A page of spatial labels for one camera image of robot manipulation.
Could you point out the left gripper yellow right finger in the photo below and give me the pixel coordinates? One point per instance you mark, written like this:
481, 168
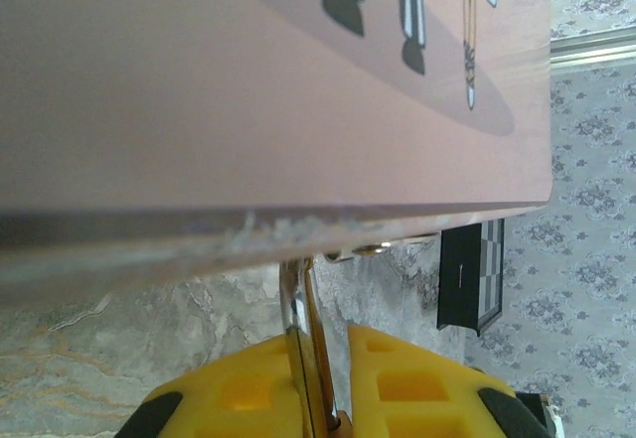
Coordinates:
412, 393

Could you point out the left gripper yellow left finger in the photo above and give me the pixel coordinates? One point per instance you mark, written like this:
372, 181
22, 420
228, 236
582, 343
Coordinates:
238, 398

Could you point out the black white chessboard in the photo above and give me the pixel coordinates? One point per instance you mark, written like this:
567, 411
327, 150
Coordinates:
457, 279

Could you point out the pink tin box with cartoon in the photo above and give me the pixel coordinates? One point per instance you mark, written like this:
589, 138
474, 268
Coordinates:
199, 110

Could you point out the aluminium frame post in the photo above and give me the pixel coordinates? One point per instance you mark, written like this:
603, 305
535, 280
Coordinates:
596, 48

